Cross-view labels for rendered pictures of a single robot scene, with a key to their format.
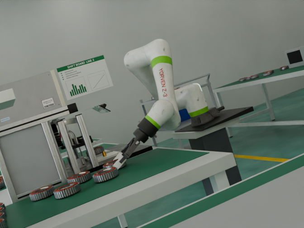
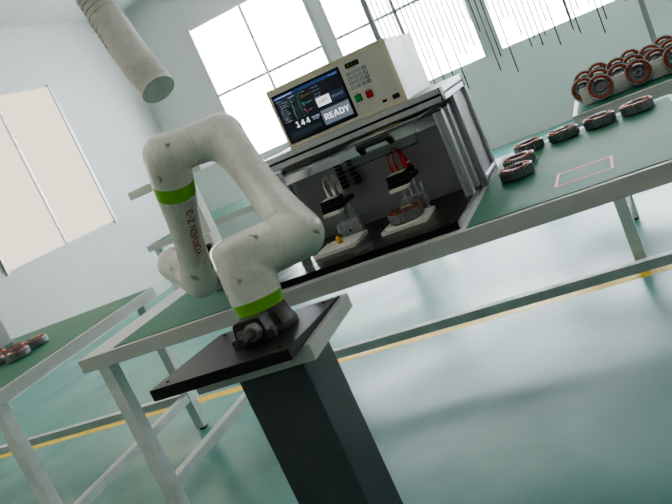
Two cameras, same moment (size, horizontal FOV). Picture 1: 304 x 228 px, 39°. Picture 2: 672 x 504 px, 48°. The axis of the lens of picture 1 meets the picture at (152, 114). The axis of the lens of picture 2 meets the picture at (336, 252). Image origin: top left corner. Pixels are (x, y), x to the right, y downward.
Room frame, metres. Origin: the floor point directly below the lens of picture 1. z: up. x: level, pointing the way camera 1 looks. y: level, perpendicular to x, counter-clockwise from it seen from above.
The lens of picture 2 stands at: (4.02, -1.43, 1.20)
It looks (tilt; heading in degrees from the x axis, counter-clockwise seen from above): 10 degrees down; 133
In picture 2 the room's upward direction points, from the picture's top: 24 degrees counter-clockwise
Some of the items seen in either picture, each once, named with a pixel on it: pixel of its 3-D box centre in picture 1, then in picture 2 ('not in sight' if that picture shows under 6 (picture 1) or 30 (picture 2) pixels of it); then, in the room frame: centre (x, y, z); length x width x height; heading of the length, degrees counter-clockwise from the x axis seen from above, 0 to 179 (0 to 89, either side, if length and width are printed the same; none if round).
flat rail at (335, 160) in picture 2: (70, 121); (352, 153); (2.48, 0.46, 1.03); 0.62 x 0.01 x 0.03; 19
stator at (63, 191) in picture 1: (67, 190); not in sight; (1.78, 0.44, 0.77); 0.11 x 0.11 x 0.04
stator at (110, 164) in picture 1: (114, 165); not in sight; (2.04, 0.25, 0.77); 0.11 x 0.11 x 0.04
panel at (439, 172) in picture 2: (51, 147); (377, 173); (2.43, 0.61, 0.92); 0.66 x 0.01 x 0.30; 19
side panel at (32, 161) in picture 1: (30, 161); not in sight; (2.07, 0.64, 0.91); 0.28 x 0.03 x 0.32; 109
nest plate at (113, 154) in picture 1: (105, 156); (341, 244); (2.40, 0.33, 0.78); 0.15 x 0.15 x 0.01; 19
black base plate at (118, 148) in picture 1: (99, 159); (377, 236); (2.51, 0.38, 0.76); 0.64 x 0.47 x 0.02; 19
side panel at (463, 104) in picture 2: not in sight; (472, 134); (2.69, 0.85, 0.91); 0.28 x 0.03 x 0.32; 109
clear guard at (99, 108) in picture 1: (80, 116); (389, 138); (2.66, 0.43, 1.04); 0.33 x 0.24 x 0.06; 109
